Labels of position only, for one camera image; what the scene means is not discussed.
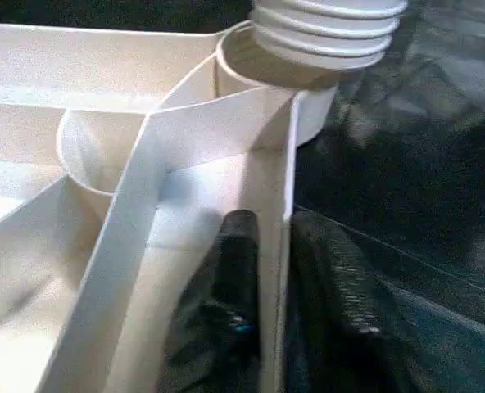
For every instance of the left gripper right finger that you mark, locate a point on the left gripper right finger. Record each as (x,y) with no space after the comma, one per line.
(336,307)

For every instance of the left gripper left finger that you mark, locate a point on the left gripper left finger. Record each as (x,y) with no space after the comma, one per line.
(234,286)

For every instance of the white plastic table top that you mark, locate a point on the white plastic table top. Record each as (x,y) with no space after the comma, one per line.
(103,61)

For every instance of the white plastic table leg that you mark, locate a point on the white plastic table leg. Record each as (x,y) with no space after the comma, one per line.
(328,28)

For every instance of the black work mat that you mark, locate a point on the black work mat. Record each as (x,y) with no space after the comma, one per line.
(410,163)

